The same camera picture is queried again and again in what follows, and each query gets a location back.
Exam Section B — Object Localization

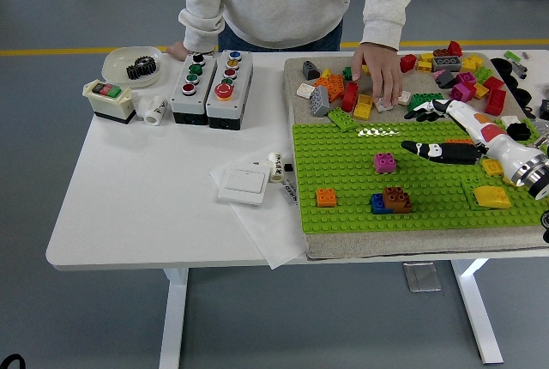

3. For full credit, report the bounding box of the lime green toy brick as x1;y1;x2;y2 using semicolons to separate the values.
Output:
473;65;495;85

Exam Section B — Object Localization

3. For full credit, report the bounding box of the cream red-green switch box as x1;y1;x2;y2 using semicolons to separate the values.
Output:
81;78;137;125

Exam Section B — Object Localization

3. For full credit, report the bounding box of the long grey toy brick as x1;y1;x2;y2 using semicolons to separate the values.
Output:
431;56;464;73

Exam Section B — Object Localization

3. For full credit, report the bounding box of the metal floor plate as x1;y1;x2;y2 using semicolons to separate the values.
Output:
401;261;443;293

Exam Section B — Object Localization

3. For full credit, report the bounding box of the large green toy brick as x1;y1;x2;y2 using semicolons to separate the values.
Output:
407;92;445;113

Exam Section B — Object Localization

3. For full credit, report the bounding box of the large magenta toy brick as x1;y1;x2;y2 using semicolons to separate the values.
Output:
449;82;475;106

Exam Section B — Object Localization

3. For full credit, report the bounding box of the white wall switch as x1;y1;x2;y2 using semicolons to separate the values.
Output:
217;164;269;206

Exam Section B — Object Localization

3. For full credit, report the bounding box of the yellow sloped toy brick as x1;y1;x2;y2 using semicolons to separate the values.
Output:
472;184;513;210

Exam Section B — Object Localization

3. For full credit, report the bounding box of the black toy brick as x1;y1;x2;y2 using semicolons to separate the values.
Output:
506;122;534;142

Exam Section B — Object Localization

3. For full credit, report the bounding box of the person's left hand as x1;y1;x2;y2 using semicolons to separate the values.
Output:
351;41;404;106

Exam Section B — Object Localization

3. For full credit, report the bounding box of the grey four-button control box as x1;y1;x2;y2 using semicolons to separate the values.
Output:
170;52;219;125

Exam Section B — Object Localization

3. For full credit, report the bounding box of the dark grey toy brick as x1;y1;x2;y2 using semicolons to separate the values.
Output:
435;69;457;89

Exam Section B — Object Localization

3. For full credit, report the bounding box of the grey emergency-stop control box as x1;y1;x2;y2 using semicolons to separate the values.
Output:
205;49;254;131

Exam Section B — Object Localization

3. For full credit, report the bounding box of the white pipe tee fitting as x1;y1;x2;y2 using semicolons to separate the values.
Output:
133;94;169;126

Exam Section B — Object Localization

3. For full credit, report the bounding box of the blue toy brick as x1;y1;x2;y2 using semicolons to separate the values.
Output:
371;192;395;215

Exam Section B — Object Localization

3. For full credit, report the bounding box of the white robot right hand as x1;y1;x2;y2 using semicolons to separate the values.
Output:
401;99;546;182

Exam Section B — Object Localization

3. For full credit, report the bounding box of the light grey toy brick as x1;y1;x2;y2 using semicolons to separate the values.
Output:
309;85;332;118

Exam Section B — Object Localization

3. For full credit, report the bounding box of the small green studded plate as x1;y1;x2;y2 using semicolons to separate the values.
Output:
461;175;523;212

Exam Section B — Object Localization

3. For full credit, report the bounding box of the flat green toy brick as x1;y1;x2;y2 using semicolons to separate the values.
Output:
326;108;361;132

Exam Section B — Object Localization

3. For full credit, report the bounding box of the tall red toy brick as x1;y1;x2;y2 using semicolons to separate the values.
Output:
485;88;508;117

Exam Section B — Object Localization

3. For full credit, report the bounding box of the small labelled white fitting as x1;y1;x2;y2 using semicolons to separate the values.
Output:
266;152;287;185

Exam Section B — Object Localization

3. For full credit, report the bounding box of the white table leg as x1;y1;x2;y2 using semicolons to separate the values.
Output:
449;258;505;366
158;268;190;369

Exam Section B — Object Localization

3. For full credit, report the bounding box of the white printed label strip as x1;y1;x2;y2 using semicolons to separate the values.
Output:
279;179;300;206

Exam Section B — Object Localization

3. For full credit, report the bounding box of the black metal gear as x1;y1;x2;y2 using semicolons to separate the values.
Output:
125;55;158;82

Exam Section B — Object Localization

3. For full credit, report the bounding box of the white plastic bowl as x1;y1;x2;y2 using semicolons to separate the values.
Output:
101;45;165;89

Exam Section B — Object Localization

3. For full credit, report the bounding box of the white paper sheet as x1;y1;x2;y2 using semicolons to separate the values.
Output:
208;152;306;270

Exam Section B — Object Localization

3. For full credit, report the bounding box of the person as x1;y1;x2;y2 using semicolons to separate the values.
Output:
168;0;413;52

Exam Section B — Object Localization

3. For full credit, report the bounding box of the green studded baseplate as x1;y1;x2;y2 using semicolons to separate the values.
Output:
291;118;542;235

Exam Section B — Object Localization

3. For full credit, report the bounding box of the person's right hand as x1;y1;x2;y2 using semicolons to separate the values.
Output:
166;41;190;62

